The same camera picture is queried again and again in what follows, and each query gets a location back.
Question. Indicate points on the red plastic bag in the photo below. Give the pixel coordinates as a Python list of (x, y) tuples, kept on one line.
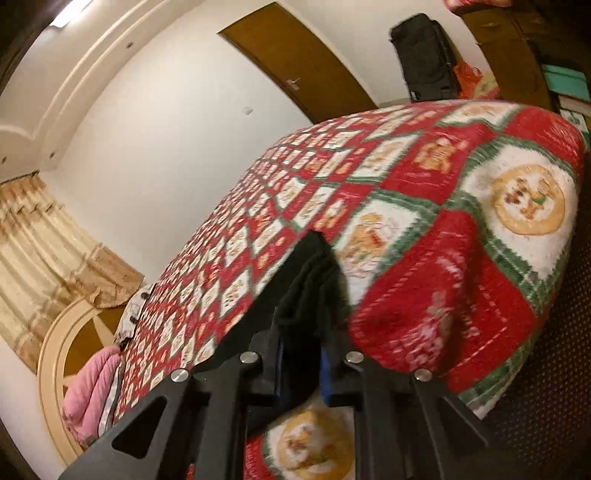
[(466, 78)]

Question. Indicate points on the black pants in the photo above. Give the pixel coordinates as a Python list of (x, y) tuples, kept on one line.
[(309, 295)]

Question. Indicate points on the folded pink quilt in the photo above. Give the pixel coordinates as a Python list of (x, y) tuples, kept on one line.
[(92, 392)]

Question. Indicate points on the brown wooden door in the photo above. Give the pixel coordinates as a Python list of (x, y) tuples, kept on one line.
[(295, 55)]

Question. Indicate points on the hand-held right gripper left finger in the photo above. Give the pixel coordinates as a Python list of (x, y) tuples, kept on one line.
[(270, 364)]

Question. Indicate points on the grey patterned pillow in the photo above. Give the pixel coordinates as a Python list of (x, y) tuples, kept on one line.
[(134, 314)]

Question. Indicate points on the black suitcase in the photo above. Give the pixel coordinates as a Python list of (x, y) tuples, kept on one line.
[(422, 55)]

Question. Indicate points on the brown wooden cabinet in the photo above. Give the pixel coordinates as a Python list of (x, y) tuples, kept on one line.
[(508, 41)]

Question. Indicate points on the beige patterned curtain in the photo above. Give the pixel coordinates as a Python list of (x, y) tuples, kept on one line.
[(37, 258)]

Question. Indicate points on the bright ceiling lamp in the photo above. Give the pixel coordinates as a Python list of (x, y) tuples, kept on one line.
[(69, 14)]

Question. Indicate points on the cream wooden headboard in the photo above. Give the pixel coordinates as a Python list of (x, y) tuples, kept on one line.
[(55, 350)]

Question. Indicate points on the red patchwork bear bedspread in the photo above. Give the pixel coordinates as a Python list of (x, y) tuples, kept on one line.
[(461, 277)]

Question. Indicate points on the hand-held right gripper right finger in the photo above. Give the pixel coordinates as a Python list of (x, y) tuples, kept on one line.
[(328, 383)]

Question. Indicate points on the teal box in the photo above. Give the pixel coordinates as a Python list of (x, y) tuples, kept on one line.
[(565, 81)]

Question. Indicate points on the white green box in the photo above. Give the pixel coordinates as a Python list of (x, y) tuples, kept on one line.
[(575, 122)]

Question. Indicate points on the folded grey floral blanket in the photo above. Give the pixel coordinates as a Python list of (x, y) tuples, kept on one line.
[(110, 401)]

